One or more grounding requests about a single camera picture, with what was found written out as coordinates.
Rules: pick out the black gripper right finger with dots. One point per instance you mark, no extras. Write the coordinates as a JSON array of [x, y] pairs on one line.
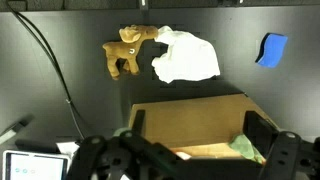
[[286, 156]]

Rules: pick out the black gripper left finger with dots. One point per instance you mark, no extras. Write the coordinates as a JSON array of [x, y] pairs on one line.
[[110, 156]]

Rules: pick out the brown plush moose toy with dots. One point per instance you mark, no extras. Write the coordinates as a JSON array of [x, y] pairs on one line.
[[120, 50]]

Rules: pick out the white terry towel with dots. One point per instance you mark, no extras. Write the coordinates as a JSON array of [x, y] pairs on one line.
[[186, 56]]

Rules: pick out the brown cardboard box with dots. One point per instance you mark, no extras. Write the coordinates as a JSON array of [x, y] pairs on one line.
[[193, 120]]

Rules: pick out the white paper slip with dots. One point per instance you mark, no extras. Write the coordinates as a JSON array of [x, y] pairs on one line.
[[68, 148]]

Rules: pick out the plush red rose green leaves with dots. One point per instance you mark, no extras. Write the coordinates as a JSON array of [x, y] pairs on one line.
[[243, 146]]

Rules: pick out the white framed tablet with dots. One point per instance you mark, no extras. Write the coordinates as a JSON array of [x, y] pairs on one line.
[[36, 166]]

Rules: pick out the grey marker pen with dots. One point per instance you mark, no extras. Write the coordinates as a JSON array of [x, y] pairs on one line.
[[16, 128]]

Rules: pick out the blue wavy sponge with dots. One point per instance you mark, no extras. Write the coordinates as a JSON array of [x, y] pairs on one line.
[[273, 50]]

